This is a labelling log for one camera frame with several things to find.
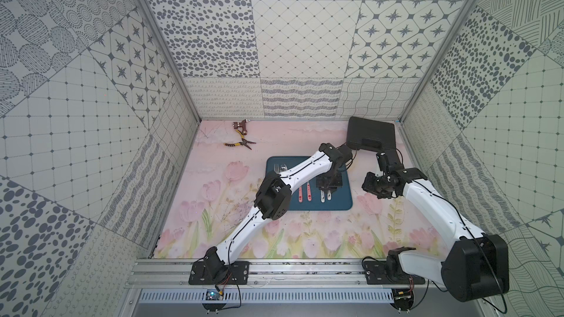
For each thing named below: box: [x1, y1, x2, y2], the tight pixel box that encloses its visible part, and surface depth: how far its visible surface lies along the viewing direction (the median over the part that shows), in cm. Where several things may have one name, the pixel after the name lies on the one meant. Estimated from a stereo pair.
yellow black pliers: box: [223, 129, 257, 150], surface depth 113 cm
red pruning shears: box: [232, 118, 249, 136], surface depth 117 cm
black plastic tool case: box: [345, 116, 397, 152], surface depth 113 cm
